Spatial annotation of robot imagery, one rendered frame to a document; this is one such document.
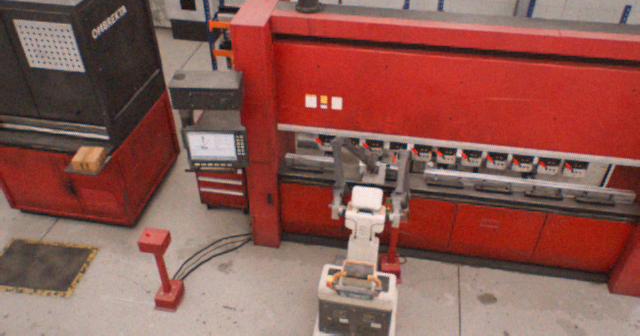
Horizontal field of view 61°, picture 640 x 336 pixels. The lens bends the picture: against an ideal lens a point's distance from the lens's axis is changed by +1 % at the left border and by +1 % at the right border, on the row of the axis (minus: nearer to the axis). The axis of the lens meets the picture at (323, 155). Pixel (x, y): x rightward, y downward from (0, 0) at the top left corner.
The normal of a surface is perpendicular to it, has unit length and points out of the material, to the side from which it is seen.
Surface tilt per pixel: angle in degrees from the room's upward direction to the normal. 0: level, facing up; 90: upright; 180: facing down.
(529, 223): 90
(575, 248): 90
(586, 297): 0
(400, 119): 90
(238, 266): 0
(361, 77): 90
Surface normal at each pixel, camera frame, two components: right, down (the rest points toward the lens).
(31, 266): 0.00, -0.79
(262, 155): -0.17, 0.61
